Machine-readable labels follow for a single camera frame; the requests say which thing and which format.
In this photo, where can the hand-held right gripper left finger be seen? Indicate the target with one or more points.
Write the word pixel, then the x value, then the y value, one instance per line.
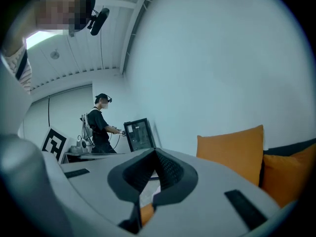
pixel 128 176

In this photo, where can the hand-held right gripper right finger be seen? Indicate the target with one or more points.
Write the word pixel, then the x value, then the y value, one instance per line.
pixel 177 174

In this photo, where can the light pink cloth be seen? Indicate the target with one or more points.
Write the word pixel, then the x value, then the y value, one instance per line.
pixel 156 192

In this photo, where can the dark sofa seat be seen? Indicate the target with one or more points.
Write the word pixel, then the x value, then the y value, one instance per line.
pixel 291 148

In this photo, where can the grey table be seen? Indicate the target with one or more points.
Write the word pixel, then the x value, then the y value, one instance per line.
pixel 98 155

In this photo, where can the orange cushion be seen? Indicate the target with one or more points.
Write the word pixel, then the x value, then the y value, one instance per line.
pixel 147 215
pixel 229 154
pixel 288 176

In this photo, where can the white device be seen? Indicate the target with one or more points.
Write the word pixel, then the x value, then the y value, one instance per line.
pixel 79 147

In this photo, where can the black and white printed board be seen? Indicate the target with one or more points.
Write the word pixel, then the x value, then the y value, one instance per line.
pixel 53 143

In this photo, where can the round ceiling sensor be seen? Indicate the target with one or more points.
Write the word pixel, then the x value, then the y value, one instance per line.
pixel 54 54

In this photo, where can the person's striped shirt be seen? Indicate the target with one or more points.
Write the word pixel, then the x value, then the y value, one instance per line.
pixel 23 68

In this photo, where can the ceiling light panel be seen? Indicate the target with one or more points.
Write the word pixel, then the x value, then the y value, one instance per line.
pixel 40 39

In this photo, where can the person's head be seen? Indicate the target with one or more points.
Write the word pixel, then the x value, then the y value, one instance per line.
pixel 59 6

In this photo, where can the black head-mounted camera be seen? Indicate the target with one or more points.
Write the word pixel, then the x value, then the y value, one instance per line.
pixel 99 21

